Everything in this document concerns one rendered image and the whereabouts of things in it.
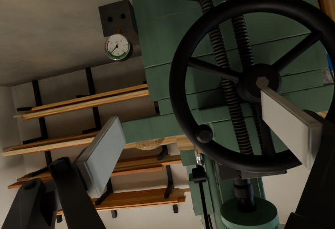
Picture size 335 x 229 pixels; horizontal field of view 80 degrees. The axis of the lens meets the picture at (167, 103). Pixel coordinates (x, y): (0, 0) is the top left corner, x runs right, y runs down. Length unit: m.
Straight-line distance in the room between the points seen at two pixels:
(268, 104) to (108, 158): 0.13
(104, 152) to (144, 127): 0.39
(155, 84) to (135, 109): 2.62
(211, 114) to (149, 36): 0.26
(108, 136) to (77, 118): 3.45
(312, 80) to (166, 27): 0.38
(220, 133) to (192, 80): 0.16
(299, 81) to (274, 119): 0.41
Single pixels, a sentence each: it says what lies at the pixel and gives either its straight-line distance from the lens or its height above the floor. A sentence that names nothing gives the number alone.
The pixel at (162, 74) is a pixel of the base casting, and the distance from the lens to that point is 0.53.
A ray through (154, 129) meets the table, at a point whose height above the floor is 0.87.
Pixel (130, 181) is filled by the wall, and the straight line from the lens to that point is 3.43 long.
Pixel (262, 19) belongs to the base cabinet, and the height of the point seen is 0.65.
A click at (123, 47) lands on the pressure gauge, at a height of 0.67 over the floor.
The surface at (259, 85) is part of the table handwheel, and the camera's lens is 0.34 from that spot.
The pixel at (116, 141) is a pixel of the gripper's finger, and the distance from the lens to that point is 0.18.
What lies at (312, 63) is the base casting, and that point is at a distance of 0.60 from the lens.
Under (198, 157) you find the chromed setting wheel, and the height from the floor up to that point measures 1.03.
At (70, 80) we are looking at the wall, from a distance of 3.69.
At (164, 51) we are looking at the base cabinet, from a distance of 0.54.
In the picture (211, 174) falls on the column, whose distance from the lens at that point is 0.92.
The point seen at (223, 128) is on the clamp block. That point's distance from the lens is 0.43.
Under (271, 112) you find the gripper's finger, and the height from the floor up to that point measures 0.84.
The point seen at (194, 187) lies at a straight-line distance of 0.93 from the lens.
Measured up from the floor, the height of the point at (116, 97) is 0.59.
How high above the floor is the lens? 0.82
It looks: 1 degrees down
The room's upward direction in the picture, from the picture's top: 170 degrees clockwise
